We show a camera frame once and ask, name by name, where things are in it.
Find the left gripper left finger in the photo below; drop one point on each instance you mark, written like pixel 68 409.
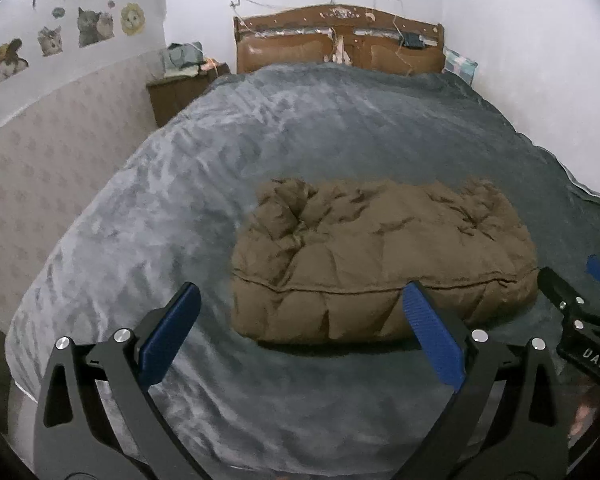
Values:
pixel 73 437

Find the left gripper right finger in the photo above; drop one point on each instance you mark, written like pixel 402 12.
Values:
pixel 504 419

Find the brown puffer jacket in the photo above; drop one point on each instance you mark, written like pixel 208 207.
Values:
pixel 327 263

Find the person's right hand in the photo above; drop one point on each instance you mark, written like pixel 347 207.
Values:
pixel 587 410

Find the grey plush bed blanket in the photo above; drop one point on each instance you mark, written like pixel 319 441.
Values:
pixel 171 215

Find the checked pastel pillow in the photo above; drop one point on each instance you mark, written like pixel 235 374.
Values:
pixel 460 66

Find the black device on headboard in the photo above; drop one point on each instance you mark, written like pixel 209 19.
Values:
pixel 412 41

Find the dark wooden nightstand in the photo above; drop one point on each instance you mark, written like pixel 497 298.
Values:
pixel 171 95

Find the brown wooden headboard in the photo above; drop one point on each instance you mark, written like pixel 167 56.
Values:
pixel 334 33

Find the green bag on nightstand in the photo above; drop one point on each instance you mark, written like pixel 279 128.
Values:
pixel 182 59

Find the yellow flower cat sticker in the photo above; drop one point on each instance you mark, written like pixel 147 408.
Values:
pixel 132 19

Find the hat cat wall sticker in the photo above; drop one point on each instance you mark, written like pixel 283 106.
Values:
pixel 11 62

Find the small kitten wall sticker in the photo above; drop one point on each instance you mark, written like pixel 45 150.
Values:
pixel 50 41

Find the grey cats wall sticker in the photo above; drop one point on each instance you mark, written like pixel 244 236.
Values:
pixel 94 27

